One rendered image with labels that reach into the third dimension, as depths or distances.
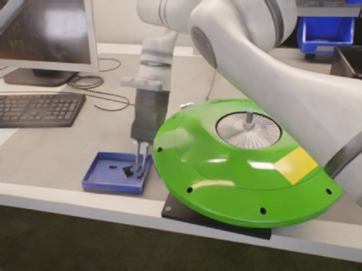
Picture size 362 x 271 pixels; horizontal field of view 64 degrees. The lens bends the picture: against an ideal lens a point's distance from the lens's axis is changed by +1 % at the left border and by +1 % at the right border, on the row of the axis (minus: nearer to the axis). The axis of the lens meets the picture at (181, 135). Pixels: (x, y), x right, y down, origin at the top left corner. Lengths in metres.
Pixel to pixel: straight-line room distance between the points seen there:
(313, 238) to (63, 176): 0.52
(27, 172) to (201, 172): 0.46
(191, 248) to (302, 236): 1.08
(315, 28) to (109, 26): 0.90
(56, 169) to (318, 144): 0.58
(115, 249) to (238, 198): 1.31
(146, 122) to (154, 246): 1.07
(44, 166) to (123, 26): 0.88
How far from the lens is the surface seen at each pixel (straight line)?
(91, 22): 1.02
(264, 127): 0.48
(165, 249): 1.60
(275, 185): 0.40
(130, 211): 0.58
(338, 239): 0.59
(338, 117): 0.26
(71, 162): 0.73
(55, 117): 0.87
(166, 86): 0.62
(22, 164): 0.78
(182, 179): 0.41
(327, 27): 1.35
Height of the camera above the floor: 1.36
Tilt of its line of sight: 37 degrees down
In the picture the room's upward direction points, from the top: 2 degrees counter-clockwise
